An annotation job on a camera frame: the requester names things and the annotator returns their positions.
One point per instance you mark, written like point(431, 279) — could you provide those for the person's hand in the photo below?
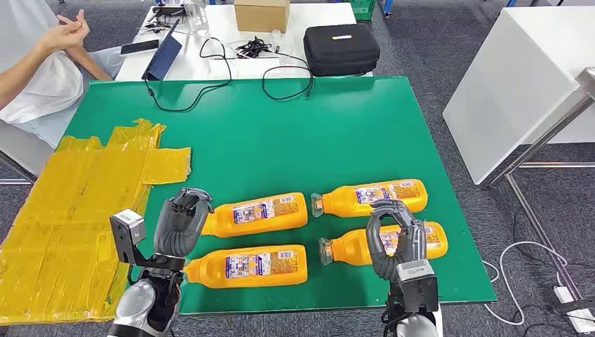
point(65, 35)

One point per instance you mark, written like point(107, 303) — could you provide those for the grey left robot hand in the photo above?
point(179, 232)

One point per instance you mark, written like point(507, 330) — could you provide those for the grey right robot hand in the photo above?
point(376, 256)

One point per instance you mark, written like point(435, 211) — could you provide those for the orange plastic bottle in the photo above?
point(372, 197)
point(251, 267)
point(348, 246)
point(260, 214)

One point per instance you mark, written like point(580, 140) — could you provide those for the smartphone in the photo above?
point(139, 47)

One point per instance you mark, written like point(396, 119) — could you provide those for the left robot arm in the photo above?
point(137, 302)

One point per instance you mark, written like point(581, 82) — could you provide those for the person's forearm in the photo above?
point(23, 74)
point(90, 63)

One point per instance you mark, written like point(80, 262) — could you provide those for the person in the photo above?
point(28, 97)

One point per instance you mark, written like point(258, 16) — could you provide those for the dark blue tablet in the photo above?
point(162, 58)

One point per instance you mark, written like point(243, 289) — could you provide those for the black tool pile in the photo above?
point(165, 11)

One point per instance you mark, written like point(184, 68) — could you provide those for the yellow taped sheet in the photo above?
point(69, 209)

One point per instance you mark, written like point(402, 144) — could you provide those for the white bench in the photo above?
point(18, 149)

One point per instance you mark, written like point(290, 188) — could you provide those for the green table board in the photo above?
point(325, 139)

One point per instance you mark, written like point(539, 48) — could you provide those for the clear glass container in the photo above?
point(199, 16)

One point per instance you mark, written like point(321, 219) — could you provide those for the cardboard box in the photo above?
point(260, 16)

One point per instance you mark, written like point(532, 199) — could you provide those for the white power strip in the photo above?
point(569, 302)

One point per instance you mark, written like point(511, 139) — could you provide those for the black zip case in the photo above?
point(341, 51)

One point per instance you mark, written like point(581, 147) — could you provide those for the small clear cup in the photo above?
point(276, 36)

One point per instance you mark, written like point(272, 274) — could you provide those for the white cabinet table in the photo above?
point(511, 83)

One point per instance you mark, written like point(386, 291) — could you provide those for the green crate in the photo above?
point(361, 8)

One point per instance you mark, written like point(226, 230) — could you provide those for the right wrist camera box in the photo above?
point(416, 283)

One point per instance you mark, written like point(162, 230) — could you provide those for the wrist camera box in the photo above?
point(416, 283)
point(128, 223)

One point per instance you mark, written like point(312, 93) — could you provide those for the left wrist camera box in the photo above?
point(128, 223)

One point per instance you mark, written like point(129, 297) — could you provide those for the metal frame stand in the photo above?
point(588, 83)

